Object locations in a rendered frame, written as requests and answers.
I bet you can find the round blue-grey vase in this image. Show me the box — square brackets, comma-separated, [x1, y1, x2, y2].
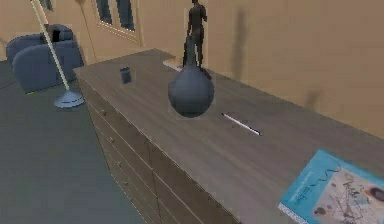
[167, 37, 215, 119]

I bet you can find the brown wooden chest of drawers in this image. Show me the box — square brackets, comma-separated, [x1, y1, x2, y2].
[73, 48, 384, 224]

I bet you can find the white pen with black tip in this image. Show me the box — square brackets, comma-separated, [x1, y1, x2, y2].
[221, 112, 262, 137]

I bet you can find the small dark blue cup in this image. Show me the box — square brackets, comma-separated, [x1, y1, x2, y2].
[119, 66, 132, 85]

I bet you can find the dark human figure statue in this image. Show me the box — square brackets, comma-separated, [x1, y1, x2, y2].
[182, 0, 208, 70]

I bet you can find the window with dark panes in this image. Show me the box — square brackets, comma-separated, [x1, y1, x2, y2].
[95, 0, 136, 33]

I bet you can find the pale floor lamp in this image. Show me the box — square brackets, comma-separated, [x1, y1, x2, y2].
[29, 0, 85, 109]

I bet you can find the blue armchair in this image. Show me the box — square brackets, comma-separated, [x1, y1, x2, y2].
[5, 23, 85, 95]

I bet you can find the light blue illustrated book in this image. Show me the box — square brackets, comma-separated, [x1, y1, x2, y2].
[278, 148, 384, 224]

